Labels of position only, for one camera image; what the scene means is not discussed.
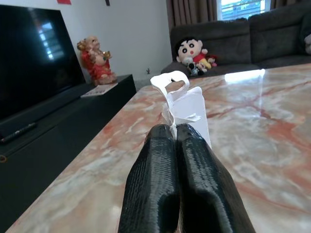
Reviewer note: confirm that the black remote control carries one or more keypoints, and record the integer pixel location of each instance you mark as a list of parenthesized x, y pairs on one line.
[(18, 132)]

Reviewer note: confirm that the black television cabinet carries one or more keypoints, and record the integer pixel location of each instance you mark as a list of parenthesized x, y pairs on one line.
[(56, 136)]

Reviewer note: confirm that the red wall decoration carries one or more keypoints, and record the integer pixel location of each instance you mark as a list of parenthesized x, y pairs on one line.
[(63, 1)]

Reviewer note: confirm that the marble coffee table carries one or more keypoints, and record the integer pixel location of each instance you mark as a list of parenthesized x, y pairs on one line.
[(243, 145)]

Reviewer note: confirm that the black flat screen television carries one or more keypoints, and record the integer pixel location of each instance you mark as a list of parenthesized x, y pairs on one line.
[(31, 60)]

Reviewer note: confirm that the cartoon boy plush red shirt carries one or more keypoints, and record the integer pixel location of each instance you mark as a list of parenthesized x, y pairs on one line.
[(190, 49)]

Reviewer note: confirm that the laughing buddha figurine red robe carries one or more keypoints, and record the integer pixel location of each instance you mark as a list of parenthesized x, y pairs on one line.
[(97, 64)]

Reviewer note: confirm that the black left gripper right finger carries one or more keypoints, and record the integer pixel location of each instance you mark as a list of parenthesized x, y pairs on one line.
[(206, 184)]

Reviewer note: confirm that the brown curtain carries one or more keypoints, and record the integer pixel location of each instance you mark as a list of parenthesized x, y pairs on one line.
[(192, 11)]

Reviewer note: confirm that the flat printed card booklet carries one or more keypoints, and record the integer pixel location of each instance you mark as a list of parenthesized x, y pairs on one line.
[(98, 90)]

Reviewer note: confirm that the white paper trash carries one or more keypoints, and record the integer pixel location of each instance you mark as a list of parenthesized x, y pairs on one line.
[(187, 106)]

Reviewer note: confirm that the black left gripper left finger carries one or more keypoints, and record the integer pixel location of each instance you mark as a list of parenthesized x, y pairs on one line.
[(148, 179)]

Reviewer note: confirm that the dark grey fabric sofa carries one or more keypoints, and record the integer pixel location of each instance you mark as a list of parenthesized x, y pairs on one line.
[(245, 43)]

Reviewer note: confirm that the window with blinds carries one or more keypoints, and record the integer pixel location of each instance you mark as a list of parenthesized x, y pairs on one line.
[(243, 8)]

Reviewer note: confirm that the small plush doll red hat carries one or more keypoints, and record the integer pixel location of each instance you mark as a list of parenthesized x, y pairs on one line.
[(211, 60)]

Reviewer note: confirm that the small plush toy white black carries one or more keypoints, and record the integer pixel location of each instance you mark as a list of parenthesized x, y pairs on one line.
[(194, 68)]

